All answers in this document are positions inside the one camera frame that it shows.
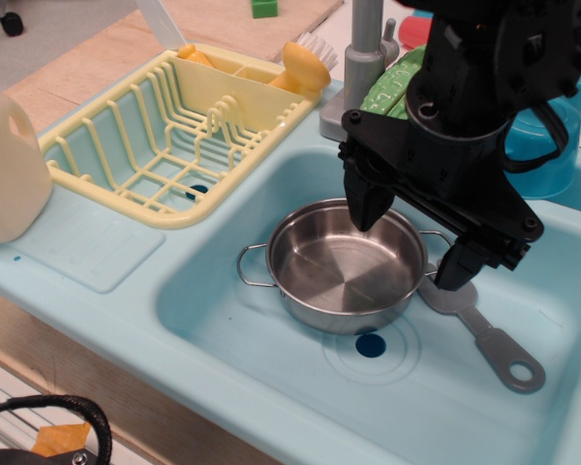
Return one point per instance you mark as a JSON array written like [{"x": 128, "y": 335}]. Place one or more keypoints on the yellow dish brush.
[{"x": 308, "y": 62}]

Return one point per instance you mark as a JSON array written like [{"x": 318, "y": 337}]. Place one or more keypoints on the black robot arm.
[{"x": 484, "y": 62}]

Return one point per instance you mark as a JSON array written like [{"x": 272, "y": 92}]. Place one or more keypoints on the orange yellow utensil in rack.
[{"x": 191, "y": 53}]

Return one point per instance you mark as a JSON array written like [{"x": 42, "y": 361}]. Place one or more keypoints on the stainless steel pot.
[{"x": 339, "y": 280}]

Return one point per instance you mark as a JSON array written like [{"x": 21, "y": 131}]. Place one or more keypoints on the cream plastic milk jug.
[{"x": 25, "y": 182}]

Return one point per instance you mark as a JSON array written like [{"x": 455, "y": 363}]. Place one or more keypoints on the grey plastic spatula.
[{"x": 515, "y": 367}]

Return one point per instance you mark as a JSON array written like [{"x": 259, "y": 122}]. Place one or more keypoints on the grey toy faucet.
[{"x": 371, "y": 50}]

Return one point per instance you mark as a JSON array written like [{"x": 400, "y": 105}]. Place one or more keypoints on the green toy block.
[{"x": 264, "y": 8}]

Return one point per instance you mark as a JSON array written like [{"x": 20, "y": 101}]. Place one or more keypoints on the black caster wheel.
[{"x": 12, "y": 24}]

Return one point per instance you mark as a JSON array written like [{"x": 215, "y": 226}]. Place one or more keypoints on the yellow dish drying rack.
[{"x": 168, "y": 143}]

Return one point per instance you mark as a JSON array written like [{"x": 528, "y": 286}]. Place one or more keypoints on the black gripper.
[{"x": 451, "y": 172}]

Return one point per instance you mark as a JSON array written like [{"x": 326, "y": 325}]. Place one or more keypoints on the yellow tape piece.
[{"x": 58, "y": 439}]

